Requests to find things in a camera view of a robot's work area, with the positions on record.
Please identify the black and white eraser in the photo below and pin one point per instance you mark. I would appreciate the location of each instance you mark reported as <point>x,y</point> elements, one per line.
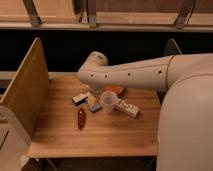
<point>79,98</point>

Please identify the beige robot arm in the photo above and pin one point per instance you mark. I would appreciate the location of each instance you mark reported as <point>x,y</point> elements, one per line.
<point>185,132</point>

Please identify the orange red object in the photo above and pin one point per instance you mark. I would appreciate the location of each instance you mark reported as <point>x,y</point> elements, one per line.
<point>117,90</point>

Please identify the white plastic cup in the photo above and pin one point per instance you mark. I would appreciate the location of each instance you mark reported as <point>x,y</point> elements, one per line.
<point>108,100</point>

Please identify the blue block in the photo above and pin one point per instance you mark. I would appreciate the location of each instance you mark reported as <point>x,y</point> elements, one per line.
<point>95,108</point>

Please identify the red oval toy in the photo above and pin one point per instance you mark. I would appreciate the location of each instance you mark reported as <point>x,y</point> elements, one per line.
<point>81,118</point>

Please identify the right dark side panel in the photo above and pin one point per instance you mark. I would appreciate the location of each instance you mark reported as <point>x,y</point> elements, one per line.
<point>172,48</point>

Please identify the left wooden side panel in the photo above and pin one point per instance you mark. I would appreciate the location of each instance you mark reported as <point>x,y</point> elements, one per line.
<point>22,101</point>

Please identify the wooden shelf with brackets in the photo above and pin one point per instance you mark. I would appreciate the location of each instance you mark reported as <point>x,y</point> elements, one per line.
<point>108,15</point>

